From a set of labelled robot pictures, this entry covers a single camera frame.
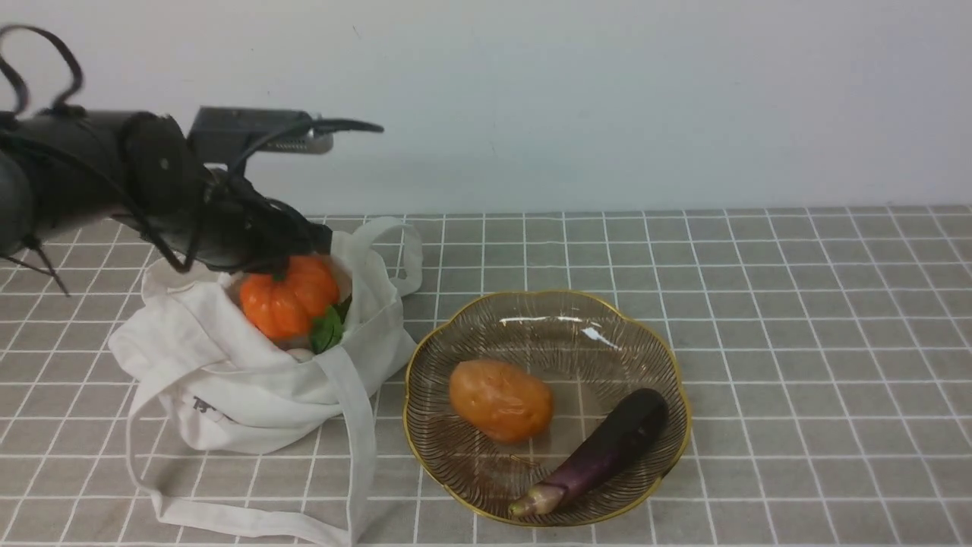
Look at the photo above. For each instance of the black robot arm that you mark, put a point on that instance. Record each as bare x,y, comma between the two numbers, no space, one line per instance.
185,194

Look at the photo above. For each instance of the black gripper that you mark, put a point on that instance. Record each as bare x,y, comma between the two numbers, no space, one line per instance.
238,230

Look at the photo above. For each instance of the purple eggplant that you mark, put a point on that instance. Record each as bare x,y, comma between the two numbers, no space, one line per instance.
626,433

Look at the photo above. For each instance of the ribbed glass bowl gold rim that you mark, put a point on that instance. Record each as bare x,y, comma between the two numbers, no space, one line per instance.
570,334

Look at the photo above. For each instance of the grey checkered tablecloth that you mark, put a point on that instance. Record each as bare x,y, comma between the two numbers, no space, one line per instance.
825,353

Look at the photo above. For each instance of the orange brown potato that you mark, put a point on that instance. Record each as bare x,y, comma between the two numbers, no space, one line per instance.
501,400

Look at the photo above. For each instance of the orange toy pumpkin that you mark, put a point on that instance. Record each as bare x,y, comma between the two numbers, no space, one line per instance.
302,307

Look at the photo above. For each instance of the white cloth tote bag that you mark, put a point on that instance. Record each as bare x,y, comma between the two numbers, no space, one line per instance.
227,387

